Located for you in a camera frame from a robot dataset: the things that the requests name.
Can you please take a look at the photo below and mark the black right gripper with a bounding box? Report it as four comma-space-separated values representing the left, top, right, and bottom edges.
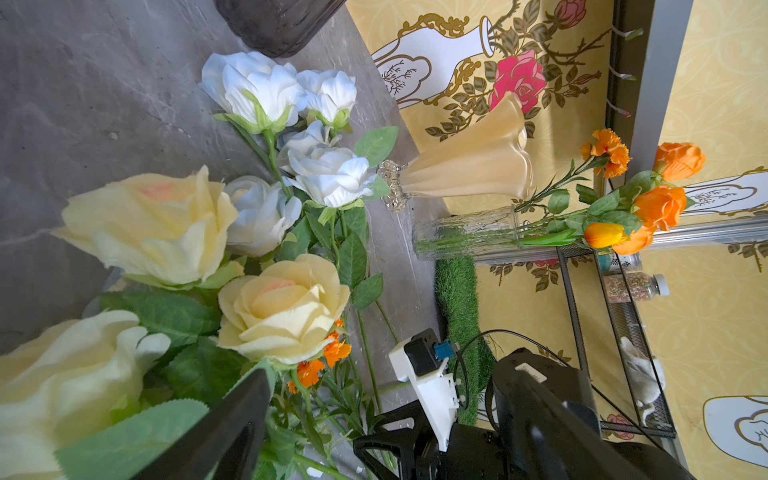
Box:
353, 401, 498, 480

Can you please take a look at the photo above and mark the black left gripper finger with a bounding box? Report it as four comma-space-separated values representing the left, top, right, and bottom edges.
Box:
134, 368, 273, 479

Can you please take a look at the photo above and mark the small orange marigold stem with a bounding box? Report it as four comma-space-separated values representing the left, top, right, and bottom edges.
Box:
286, 317, 397, 480

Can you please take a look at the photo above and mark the yellow orange tulip stem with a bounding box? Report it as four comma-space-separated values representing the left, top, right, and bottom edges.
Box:
518, 221, 631, 250

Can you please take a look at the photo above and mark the orange rose stem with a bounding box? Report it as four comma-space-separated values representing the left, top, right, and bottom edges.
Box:
537, 186, 688, 237
619, 142, 706, 204
612, 226, 656, 255

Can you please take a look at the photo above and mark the orange marigold flower stem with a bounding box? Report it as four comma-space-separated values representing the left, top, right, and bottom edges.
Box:
514, 129, 631, 213

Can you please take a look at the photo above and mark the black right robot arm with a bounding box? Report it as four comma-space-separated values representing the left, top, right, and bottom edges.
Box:
353, 340, 692, 479

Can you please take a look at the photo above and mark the cream rose upper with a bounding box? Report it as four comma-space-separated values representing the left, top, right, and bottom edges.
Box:
217, 254, 350, 365

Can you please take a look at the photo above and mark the green artificial grass mat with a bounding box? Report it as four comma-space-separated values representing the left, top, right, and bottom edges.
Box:
435, 257, 495, 426

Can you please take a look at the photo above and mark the white cloth figure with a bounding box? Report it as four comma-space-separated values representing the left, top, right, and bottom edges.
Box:
620, 337, 666, 426

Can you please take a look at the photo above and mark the clear glass vase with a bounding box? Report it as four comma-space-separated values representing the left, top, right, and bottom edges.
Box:
412, 206, 547, 260

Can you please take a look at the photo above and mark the jar with white lid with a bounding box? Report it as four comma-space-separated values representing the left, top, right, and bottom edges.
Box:
603, 272, 670, 304

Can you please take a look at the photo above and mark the white rose bottom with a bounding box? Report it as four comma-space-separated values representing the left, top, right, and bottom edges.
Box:
224, 176, 302, 257

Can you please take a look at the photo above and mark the white rose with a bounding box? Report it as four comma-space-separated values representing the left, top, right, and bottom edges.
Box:
224, 176, 302, 257
200, 52, 306, 135
277, 120, 376, 208
297, 70, 357, 134

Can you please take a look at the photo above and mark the cream ruffled vase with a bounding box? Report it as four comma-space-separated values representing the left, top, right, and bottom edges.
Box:
377, 92, 535, 213

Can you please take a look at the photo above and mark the white rose top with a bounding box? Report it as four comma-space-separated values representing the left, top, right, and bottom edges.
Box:
297, 70, 357, 134

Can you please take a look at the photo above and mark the dark purple glass vase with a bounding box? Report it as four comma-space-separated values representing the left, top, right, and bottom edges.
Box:
214, 0, 346, 59

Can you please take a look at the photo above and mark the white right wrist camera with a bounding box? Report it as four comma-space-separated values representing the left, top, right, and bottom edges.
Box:
388, 329, 460, 453

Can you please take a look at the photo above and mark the black wire wall basket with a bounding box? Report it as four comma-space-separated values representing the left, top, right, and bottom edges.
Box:
556, 246, 677, 439

